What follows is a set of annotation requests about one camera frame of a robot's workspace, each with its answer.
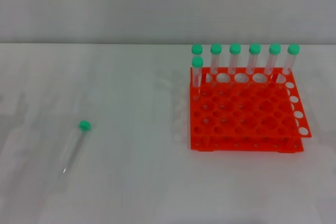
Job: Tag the orange plastic test tube rack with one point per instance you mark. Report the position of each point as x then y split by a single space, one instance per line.
244 108

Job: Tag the clear test tube green cap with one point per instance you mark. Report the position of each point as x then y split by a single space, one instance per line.
235 48
215 48
84 126
254 48
293 49
197 48
197 62
274 48

